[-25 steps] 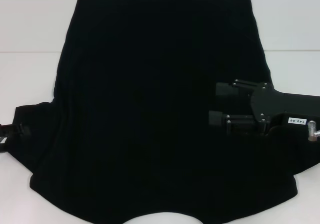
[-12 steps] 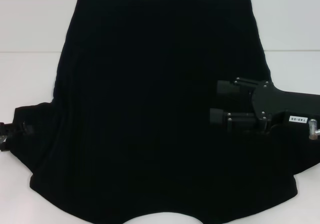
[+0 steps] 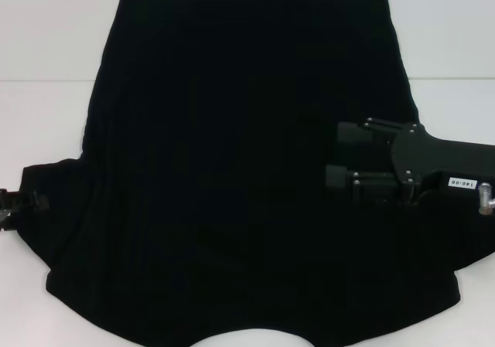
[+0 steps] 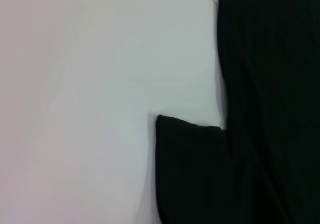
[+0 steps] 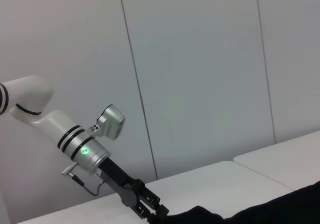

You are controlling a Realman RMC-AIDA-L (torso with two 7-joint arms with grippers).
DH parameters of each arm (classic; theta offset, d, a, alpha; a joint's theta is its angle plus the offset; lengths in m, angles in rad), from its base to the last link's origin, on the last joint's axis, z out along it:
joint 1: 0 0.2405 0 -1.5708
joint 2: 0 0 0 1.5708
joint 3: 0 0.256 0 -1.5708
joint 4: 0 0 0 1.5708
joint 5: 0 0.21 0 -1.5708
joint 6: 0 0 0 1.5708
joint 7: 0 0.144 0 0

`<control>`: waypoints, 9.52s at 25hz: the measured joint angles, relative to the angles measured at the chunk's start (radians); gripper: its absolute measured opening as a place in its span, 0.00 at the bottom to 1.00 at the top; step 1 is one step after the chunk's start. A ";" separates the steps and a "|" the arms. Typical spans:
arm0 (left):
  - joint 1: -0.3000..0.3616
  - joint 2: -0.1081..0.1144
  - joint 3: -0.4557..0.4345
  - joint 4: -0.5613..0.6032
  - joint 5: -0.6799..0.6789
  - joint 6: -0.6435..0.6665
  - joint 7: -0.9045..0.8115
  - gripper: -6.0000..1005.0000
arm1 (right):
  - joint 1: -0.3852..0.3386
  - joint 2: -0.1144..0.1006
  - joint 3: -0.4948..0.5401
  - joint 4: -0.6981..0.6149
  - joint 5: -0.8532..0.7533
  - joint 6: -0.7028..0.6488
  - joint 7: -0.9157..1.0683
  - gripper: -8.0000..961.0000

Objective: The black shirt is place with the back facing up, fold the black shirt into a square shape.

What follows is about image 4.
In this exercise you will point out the black t-shirt with FREE print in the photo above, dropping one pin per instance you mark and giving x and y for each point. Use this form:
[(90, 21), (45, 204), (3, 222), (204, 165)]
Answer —
[(262, 109)]

